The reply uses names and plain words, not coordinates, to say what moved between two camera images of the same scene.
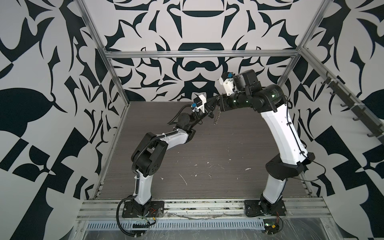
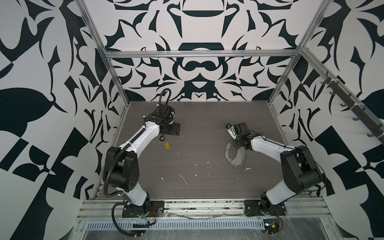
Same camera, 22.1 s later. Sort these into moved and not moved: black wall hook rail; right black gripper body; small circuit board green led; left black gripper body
Moved: right black gripper body; left black gripper body
Not moved: small circuit board green led; black wall hook rail
